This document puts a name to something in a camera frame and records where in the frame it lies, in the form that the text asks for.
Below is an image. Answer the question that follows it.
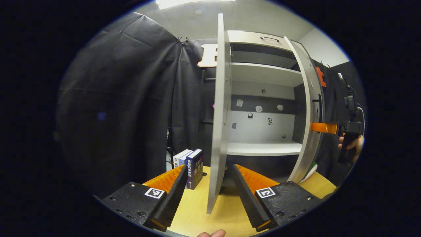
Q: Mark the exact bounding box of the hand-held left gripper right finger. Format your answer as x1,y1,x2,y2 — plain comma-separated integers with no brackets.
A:
232,164,324,232

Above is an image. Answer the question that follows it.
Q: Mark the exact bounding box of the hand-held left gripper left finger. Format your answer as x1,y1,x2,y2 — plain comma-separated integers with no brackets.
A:
99,164,188,232

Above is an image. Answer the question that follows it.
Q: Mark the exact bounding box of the white cabinet door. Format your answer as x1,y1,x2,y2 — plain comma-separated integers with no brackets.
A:
285,36,326,183
207,13,232,214

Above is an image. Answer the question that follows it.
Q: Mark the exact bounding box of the white grey cabinet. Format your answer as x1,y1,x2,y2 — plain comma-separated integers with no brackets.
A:
207,13,326,214

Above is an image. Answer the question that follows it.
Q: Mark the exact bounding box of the white cabinet shelf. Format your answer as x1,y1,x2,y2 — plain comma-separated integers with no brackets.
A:
230,63,303,88
227,142,303,157

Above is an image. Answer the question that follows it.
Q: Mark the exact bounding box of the white cabinet drawer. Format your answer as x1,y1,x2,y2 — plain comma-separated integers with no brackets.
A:
227,30,293,51

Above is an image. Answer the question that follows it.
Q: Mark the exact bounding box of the white blue book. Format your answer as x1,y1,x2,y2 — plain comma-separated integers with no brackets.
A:
179,150,195,167

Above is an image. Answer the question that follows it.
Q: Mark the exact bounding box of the watermelon slice toy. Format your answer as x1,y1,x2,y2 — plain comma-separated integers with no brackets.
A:
301,162,318,183

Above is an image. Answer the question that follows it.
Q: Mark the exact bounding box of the black backdrop cloth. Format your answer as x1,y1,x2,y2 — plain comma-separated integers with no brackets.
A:
56,12,366,198

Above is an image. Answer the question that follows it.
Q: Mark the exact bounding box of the black door handle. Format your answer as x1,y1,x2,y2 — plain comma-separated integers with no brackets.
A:
313,94,323,124
201,69,216,125

